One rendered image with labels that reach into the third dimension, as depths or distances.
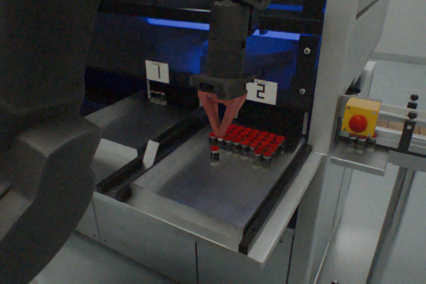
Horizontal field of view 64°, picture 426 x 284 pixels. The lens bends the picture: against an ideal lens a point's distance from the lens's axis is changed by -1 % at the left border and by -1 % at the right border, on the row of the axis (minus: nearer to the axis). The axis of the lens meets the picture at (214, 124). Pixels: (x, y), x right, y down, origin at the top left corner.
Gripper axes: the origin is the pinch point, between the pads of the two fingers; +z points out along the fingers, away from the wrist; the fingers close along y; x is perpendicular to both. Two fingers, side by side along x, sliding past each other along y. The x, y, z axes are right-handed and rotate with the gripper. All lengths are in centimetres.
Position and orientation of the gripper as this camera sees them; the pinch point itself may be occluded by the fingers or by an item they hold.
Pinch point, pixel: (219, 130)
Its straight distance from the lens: 56.4
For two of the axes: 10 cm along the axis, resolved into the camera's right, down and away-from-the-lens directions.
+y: 4.9, -2.4, 8.4
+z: -0.8, 9.4, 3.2
